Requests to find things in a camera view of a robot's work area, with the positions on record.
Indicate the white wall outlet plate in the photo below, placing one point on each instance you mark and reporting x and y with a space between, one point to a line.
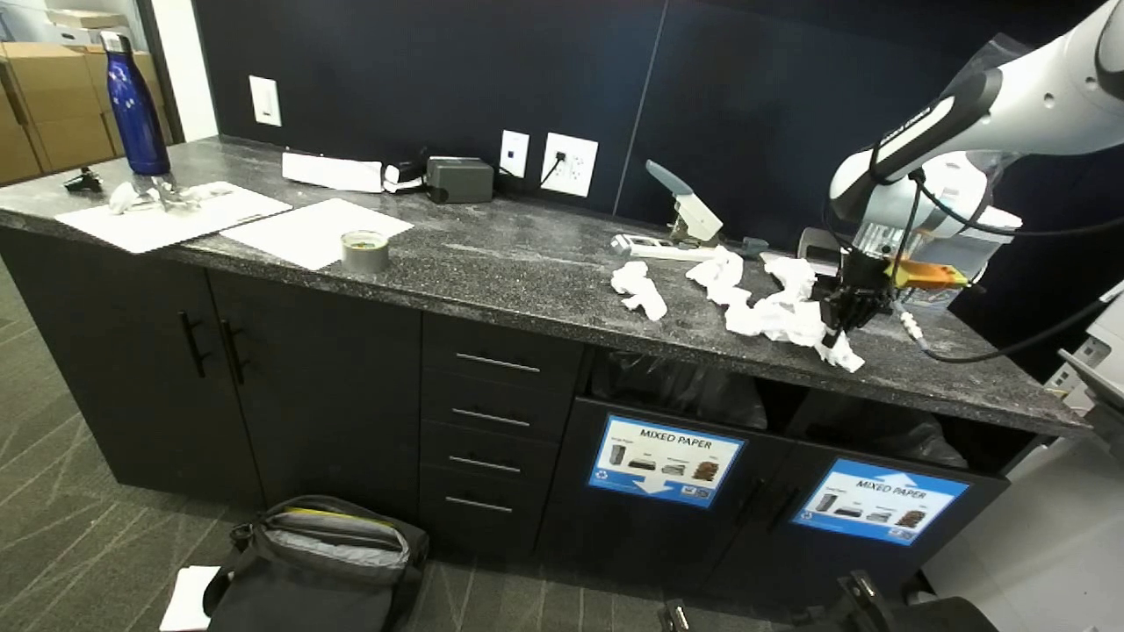
514 146

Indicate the white paper sheet right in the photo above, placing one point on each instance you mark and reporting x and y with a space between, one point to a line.
313 236

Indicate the white marker pen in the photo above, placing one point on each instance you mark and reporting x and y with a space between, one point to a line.
647 248

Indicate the white paper sheet left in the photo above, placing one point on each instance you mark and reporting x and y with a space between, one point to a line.
145 225

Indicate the left mixed paper bin sign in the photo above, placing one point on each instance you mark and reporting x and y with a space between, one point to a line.
663 462

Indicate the black cabinet doors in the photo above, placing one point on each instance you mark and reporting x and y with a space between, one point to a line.
230 386

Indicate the black power adapter box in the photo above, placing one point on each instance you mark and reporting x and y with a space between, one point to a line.
458 178

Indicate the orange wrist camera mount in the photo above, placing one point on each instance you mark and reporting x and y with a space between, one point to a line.
928 275

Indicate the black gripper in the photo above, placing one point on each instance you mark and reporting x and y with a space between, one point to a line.
860 291

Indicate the white wall socket with plug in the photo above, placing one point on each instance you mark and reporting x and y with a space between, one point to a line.
569 163

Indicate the blue water bottle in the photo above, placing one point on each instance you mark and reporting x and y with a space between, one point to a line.
133 108

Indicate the cardboard box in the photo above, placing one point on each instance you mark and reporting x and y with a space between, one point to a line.
53 109

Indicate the grey black backpack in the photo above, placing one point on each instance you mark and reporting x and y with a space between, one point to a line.
319 562

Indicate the grey tape roll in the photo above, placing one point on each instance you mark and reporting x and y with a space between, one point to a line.
359 248

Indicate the mixed paper bin sign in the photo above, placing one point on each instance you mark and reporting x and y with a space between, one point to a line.
663 462
877 503

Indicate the white power strip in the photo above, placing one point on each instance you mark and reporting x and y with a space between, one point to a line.
340 174

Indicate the black drawer stack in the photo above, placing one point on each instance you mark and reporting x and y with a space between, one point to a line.
493 410

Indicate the right mixed paper bin sign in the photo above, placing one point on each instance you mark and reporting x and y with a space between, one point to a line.
877 503

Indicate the clear plastic container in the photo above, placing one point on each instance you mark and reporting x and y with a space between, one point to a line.
956 218

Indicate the white light switch plate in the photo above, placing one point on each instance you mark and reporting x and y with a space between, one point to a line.
266 98

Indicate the small crumpled paper left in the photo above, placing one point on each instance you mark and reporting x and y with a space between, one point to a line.
637 288

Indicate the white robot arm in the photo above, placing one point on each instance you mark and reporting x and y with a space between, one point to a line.
1005 103

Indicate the white paper sheet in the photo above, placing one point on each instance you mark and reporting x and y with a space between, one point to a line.
145 225
313 236

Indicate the paper pile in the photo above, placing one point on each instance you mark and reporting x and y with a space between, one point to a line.
789 315

